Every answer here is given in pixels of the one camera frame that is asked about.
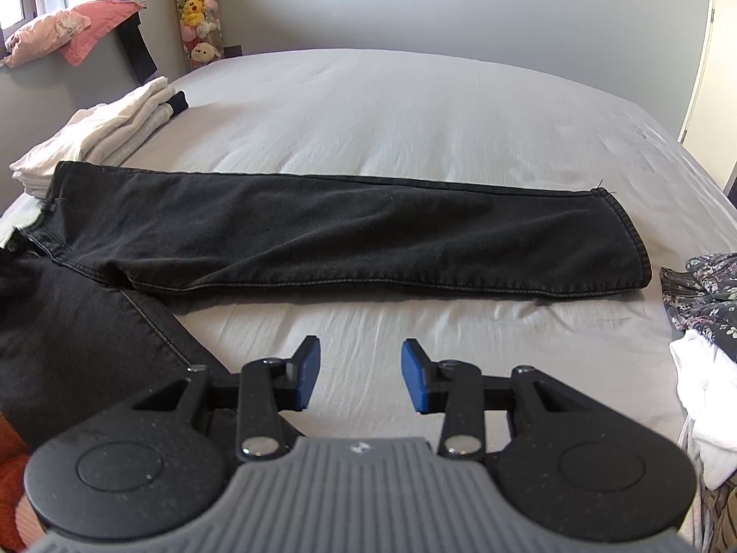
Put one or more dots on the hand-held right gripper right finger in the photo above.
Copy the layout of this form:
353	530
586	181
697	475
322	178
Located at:
413	380

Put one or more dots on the black hanging cloth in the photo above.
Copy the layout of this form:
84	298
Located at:
137	49

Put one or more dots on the white crumpled garment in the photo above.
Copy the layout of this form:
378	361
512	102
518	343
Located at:
708	391

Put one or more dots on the bed with grey sheet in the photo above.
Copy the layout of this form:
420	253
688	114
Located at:
403	121

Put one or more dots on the light grey folded garment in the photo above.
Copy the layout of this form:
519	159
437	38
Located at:
135	138

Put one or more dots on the white folded garment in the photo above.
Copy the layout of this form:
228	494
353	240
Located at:
124	106

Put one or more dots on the dark floral garment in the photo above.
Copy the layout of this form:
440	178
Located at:
705	299

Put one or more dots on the white and pink cushion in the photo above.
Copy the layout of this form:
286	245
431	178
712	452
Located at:
43	34

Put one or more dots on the orange plush cushion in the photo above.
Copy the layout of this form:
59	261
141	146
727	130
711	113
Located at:
10	455

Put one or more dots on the navy folded cloth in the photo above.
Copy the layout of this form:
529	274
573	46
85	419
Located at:
179	102

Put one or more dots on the pink pillow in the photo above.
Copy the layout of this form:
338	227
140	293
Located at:
101	23

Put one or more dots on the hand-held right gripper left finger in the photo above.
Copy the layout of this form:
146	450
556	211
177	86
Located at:
311	371

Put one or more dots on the column of plush toys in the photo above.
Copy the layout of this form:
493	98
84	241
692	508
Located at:
198	11

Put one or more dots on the black jeans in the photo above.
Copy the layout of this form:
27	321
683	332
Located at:
288	230

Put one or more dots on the white door frame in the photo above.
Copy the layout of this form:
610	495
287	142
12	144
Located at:
699	52

